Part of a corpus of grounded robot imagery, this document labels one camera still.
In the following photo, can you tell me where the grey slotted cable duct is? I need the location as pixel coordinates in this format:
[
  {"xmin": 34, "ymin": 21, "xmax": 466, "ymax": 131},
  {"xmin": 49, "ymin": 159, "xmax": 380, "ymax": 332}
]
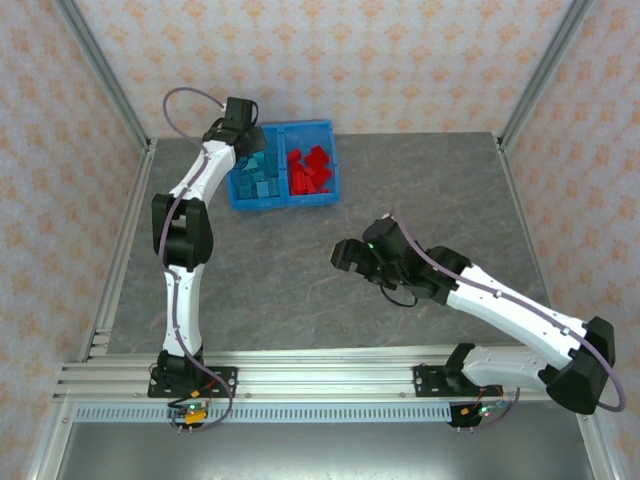
[{"xmin": 74, "ymin": 403, "xmax": 454, "ymax": 425}]

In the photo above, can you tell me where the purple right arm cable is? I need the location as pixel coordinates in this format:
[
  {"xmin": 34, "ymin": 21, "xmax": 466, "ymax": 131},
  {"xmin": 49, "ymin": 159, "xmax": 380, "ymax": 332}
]
[{"xmin": 392, "ymin": 209, "xmax": 628, "ymax": 431}]

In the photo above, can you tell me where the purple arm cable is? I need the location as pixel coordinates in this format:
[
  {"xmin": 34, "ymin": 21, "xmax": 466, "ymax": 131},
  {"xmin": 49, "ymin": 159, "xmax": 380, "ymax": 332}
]
[
  {"xmin": 392, "ymin": 209, "xmax": 628, "ymax": 431},
  {"xmin": 152, "ymin": 87, "xmax": 236, "ymax": 432}
]

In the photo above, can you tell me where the grey metal panel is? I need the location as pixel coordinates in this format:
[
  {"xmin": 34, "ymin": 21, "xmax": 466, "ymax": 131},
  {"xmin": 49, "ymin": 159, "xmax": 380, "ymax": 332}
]
[{"xmin": 57, "ymin": 422, "xmax": 596, "ymax": 480}]

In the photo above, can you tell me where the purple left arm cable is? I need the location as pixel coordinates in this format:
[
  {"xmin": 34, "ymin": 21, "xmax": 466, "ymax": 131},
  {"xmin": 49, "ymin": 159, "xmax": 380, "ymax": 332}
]
[{"xmin": 152, "ymin": 87, "xmax": 236, "ymax": 432}]

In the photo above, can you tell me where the aluminium frame post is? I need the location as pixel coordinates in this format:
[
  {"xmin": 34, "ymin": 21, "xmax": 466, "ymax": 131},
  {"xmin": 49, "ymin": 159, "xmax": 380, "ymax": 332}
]
[
  {"xmin": 51, "ymin": 0, "xmax": 154, "ymax": 151},
  {"xmin": 497, "ymin": 0, "xmax": 599, "ymax": 151}
]

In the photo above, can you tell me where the circuit board yellow connector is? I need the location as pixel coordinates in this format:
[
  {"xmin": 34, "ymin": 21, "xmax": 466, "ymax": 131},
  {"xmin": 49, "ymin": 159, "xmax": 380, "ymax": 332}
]
[{"xmin": 168, "ymin": 399, "xmax": 210, "ymax": 427}]

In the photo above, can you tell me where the large red lego brick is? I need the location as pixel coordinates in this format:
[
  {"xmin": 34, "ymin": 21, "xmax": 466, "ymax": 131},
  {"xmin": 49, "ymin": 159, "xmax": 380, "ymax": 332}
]
[{"xmin": 305, "ymin": 145, "xmax": 330, "ymax": 170}]

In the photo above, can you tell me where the small circuit board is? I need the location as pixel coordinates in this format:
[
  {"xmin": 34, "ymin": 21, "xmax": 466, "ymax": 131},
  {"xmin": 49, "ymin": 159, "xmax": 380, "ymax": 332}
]
[{"xmin": 459, "ymin": 399, "xmax": 507, "ymax": 422}]

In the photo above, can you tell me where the aluminium table edge rail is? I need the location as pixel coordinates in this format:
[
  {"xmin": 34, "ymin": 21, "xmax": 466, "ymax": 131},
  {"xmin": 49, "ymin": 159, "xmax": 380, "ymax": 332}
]
[{"xmin": 82, "ymin": 341, "xmax": 571, "ymax": 367}]

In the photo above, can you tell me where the aluminium side rail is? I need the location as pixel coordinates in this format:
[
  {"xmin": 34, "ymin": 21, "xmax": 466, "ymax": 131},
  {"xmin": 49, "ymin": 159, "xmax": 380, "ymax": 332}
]
[
  {"xmin": 496, "ymin": 134, "xmax": 571, "ymax": 361},
  {"xmin": 79, "ymin": 137, "xmax": 159, "ymax": 361}
]

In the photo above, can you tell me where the aluminium frame leg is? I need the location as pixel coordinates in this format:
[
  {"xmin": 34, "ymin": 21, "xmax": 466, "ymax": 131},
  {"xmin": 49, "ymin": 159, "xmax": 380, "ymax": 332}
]
[
  {"xmin": 574, "ymin": 399, "xmax": 624, "ymax": 480},
  {"xmin": 27, "ymin": 399, "xmax": 76, "ymax": 480}
]

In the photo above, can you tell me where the blue plastic bin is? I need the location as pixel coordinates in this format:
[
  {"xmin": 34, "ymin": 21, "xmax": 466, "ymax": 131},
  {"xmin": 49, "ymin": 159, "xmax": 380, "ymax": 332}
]
[
  {"xmin": 282, "ymin": 118, "xmax": 342, "ymax": 210},
  {"xmin": 227, "ymin": 123, "xmax": 289, "ymax": 214}
]

